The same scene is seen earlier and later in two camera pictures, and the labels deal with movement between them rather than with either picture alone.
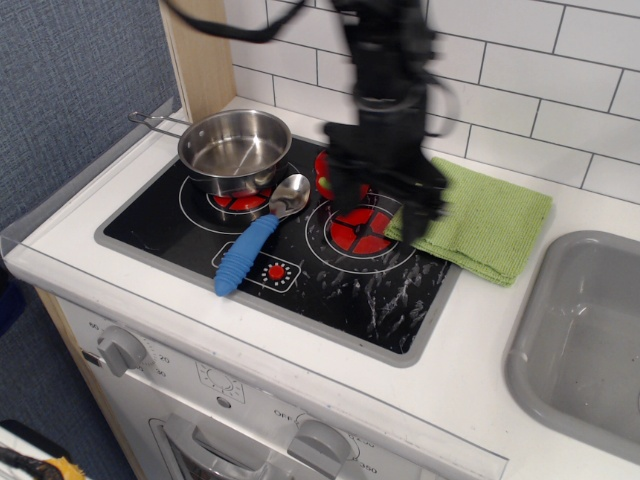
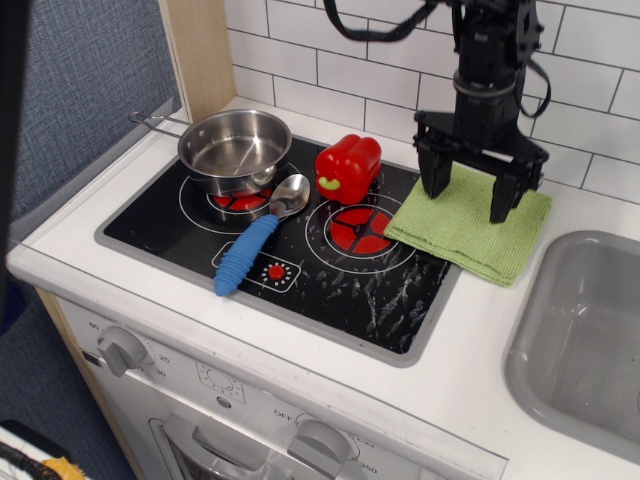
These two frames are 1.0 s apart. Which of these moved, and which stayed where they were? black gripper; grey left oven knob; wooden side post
Moved: black gripper
Stayed: grey left oven knob; wooden side post
